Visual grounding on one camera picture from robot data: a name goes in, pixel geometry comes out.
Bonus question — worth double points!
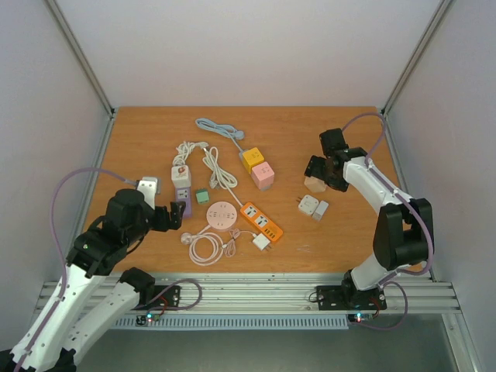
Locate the beige cube socket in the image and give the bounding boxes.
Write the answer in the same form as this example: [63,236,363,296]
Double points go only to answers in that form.
[304,177,327,193]

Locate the small white grey adapter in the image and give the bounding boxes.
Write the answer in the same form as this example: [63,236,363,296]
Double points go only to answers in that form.
[312,201,329,221]

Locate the white cube socket with flower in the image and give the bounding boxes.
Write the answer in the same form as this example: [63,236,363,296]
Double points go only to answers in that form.
[170,164,191,189]

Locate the pink cube socket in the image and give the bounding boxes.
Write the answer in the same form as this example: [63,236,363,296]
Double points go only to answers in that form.
[251,161,275,190]

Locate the yellow cube socket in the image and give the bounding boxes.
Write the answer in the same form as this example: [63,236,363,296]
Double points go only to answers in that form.
[240,147,265,174]

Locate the orange power strip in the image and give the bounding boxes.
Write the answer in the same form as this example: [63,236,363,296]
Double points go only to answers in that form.
[240,202,284,243]

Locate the white USB charger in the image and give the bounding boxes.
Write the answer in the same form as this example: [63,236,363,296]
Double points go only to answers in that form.
[252,233,271,251]

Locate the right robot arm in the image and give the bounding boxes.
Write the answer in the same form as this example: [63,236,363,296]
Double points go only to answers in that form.
[305,129,434,311]

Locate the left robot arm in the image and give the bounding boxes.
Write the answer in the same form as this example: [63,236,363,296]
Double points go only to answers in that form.
[1,189,185,371]

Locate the white square plug adapter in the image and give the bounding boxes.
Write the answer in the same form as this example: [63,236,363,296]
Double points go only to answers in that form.
[298,195,319,215]

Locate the green plug adapter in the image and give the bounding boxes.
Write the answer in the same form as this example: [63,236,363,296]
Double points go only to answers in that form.
[195,188,210,205]

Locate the purple power strip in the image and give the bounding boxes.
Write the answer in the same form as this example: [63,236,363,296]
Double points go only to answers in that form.
[175,187,192,219]

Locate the pink round power socket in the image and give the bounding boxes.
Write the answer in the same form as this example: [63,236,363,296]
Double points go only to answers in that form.
[206,201,238,232]

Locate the white orange-strip cable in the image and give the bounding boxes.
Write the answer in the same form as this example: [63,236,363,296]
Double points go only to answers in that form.
[201,146,246,207]

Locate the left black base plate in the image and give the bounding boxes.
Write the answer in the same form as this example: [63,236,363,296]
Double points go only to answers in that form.
[135,285,181,311]

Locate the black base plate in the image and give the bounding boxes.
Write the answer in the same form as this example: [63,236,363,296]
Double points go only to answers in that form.
[135,285,181,311]
[316,285,388,312]

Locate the white purple-strip cable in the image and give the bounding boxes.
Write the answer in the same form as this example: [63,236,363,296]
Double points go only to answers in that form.
[172,140,206,167]

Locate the aluminium rail frame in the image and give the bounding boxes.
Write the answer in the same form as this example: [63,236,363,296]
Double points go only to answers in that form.
[17,0,481,372]

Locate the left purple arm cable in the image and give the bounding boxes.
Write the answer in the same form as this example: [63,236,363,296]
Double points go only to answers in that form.
[11,166,136,372]

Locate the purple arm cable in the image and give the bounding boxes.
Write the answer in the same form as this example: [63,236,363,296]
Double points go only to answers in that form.
[11,166,136,372]
[343,112,435,330]

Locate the blue slotted cable duct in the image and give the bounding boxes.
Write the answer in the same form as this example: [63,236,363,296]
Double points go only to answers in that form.
[111,314,349,332]

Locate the blue power strip cable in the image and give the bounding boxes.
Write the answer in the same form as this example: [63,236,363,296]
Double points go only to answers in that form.
[195,118,246,154]

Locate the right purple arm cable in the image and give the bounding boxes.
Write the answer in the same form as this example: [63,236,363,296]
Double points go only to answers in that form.
[343,112,435,330]

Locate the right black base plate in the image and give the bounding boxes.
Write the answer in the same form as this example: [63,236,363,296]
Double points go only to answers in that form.
[316,285,388,312]

